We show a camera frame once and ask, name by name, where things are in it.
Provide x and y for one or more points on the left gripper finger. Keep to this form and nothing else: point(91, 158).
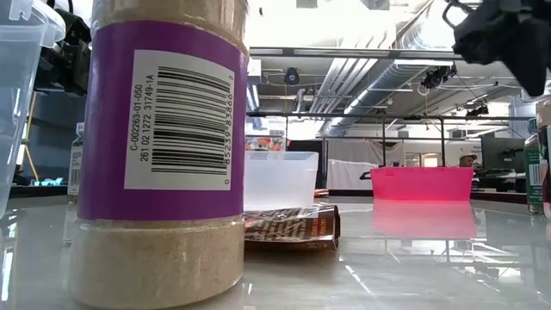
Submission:
point(77, 30)
point(69, 69)

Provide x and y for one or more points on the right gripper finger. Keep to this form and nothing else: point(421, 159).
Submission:
point(486, 39)
point(536, 69)

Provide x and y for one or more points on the purple-label black-lid spice jar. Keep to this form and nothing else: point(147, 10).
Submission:
point(107, 129)

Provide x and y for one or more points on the white-lid spice jar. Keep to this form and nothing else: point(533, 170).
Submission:
point(76, 163)

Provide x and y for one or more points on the green-lid spice jar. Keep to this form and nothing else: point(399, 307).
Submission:
point(534, 172)

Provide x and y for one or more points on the brown spice packet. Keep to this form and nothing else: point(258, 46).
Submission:
point(292, 224)

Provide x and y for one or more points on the black ceiling device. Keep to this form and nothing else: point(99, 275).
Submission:
point(437, 77)

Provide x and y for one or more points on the large clear plastic bin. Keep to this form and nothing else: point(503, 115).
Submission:
point(17, 107)

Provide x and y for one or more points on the black computer monitor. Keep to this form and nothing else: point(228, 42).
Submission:
point(503, 155)

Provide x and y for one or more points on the person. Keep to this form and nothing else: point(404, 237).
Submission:
point(467, 161)

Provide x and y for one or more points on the silver overhead bar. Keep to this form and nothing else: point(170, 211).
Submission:
point(344, 53)

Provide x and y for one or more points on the pink plastic bin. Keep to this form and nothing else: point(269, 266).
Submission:
point(422, 185)

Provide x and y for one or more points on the white ceiling box fixture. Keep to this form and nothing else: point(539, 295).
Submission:
point(255, 71)

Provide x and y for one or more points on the white hanging cloth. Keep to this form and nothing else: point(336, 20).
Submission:
point(348, 172)

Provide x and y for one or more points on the orange patterned box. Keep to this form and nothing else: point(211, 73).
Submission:
point(264, 144)

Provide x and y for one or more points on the small translucent plastic bin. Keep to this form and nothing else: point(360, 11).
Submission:
point(280, 181)

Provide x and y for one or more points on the silver ceiling duct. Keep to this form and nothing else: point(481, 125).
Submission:
point(379, 82)

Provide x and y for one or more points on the black hanging camera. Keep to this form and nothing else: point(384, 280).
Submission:
point(292, 77)

